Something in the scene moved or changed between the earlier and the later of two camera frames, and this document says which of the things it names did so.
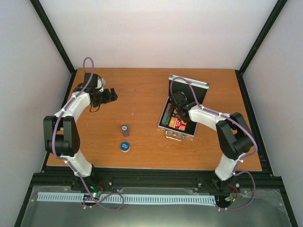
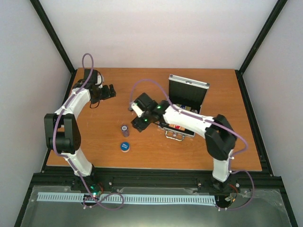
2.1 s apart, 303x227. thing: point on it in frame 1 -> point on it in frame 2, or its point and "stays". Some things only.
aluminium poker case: x=176 y=127 stays
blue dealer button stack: x=125 y=146 stays
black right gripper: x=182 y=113 -> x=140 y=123
